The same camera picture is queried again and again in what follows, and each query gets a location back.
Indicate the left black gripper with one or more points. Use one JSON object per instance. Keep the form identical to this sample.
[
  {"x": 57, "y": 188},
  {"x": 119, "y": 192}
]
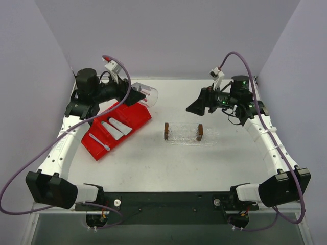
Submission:
[{"x": 124, "y": 92}]

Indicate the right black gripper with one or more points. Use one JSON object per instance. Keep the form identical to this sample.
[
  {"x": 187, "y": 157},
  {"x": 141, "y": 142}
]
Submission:
[{"x": 208, "y": 99}]

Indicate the clear plastic cup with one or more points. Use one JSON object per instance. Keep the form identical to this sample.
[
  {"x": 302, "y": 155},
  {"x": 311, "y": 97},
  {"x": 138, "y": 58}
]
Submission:
[{"x": 151, "y": 94}]

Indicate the clear tray brown handles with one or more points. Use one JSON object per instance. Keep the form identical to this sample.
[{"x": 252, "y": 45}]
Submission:
[{"x": 190, "y": 134}]

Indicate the toothpaste tube black cap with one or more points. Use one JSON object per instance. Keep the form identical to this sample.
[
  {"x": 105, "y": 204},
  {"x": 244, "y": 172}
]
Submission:
[{"x": 120, "y": 126}]

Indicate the toothpaste tube green cap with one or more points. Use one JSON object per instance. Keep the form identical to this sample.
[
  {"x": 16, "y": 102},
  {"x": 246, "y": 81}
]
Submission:
[{"x": 115, "y": 133}]

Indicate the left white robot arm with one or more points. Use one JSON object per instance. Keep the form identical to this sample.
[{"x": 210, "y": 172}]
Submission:
[{"x": 49, "y": 184}]

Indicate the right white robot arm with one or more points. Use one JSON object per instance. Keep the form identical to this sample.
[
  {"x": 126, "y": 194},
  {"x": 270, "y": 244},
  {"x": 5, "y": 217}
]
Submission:
[{"x": 287, "y": 181}]

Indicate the grey toothbrush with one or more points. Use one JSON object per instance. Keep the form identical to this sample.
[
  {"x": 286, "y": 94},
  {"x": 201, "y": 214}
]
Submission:
[{"x": 106, "y": 147}]

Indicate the red plastic compartment box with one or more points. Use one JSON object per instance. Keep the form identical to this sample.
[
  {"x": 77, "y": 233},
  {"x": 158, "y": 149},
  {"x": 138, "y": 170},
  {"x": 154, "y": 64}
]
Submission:
[{"x": 135, "y": 116}]

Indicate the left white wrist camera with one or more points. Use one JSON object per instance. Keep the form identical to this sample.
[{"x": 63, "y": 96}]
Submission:
[{"x": 113, "y": 67}]

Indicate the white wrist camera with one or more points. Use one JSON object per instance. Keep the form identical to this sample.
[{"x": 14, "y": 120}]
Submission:
[
  {"x": 218, "y": 76},
  {"x": 113, "y": 67}
]

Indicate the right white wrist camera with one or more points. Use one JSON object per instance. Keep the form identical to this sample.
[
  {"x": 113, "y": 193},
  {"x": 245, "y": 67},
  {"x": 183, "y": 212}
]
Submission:
[{"x": 218, "y": 76}]

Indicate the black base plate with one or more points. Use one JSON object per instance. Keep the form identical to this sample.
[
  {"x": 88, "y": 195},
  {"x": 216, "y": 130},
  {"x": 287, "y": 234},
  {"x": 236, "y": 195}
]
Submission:
[{"x": 177, "y": 208}]

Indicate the aluminium front rail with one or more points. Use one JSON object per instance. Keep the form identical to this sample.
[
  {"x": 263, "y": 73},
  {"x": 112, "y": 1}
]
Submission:
[{"x": 294, "y": 207}]

